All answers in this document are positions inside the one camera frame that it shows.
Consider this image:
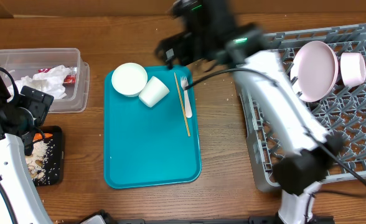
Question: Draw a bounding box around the white bowl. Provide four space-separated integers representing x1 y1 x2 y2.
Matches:
111 62 148 97

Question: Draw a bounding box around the white paper cup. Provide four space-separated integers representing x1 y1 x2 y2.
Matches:
139 77 169 108

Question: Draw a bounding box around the white plastic fork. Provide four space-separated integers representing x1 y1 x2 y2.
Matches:
181 77 192 118

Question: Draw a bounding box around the teal plastic serving tray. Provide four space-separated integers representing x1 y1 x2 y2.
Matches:
103 65 202 189

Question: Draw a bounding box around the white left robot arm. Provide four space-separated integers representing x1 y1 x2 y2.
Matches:
0 67 54 224

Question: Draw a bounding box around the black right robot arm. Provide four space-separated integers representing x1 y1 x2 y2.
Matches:
154 24 344 223

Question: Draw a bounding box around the clear plastic waste bin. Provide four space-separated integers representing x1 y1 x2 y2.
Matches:
0 48 90 113

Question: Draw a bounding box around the grey plastic dish rack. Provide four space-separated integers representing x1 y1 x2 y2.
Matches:
233 23 366 192

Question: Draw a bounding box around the pink bowl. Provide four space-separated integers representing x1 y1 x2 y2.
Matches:
340 52 366 87

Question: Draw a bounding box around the red snack wrapper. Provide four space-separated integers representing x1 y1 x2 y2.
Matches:
38 65 78 85

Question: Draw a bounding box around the orange carrot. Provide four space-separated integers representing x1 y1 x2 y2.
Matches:
33 133 53 141

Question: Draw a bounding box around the large pink plate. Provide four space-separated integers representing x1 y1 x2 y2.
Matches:
290 41 339 102

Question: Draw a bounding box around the white napkin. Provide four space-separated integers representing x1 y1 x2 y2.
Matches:
14 65 73 100

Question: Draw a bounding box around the pile of peanuts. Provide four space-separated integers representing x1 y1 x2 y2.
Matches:
26 157 45 179

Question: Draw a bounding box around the wooden chopstick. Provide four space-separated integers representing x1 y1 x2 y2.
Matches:
174 73 191 137

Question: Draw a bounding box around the pile of white rice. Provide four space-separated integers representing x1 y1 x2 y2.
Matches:
25 141 49 180

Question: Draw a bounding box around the black food waste tray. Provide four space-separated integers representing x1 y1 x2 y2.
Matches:
32 126 65 187

